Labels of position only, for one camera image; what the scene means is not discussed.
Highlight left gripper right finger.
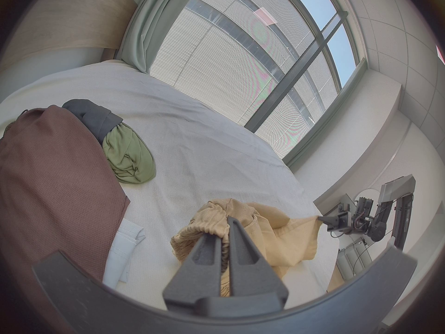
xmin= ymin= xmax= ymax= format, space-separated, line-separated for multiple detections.
xmin=227 ymin=217 xmax=289 ymax=304

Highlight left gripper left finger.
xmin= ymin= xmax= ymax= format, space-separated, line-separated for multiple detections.
xmin=163 ymin=234 xmax=224 ymax=308

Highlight tan shorts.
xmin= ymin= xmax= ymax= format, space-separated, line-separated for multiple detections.
xmin=170 ymin=198 xmax=325 ymax=298

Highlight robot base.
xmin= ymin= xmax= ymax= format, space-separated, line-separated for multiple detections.
xmin=335 ymin=237 xmax=376 ymax=284

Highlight bed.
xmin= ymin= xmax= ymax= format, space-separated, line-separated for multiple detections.
xmin=0 ymin=0 xmax=345 ymax=312

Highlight pale blue garment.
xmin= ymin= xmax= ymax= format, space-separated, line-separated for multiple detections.
xmin=103 ymin=218 xmax=147 ymax=288

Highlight green garment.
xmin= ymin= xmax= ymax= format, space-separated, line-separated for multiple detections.
xmin=102 ymin=122 xmax=157 ymax=184

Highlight brown garment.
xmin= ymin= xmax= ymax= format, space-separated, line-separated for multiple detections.
xmin=0 ymin=105 xmax=131 ymax=331

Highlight window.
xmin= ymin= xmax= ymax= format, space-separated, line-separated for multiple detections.
xmin=148 ymin=0 xmax=369 ymax=168

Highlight black garment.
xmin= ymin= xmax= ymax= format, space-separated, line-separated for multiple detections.
xmin=62 ymin=99 xmax=124 ymax=145

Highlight grey-green curtain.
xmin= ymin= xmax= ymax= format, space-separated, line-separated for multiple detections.
xmin=118 ymin=0 xmax=213 ymax=75

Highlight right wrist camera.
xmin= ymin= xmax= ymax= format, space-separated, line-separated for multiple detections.
xmin=335 ymin=193 xmax=359 ymax=215

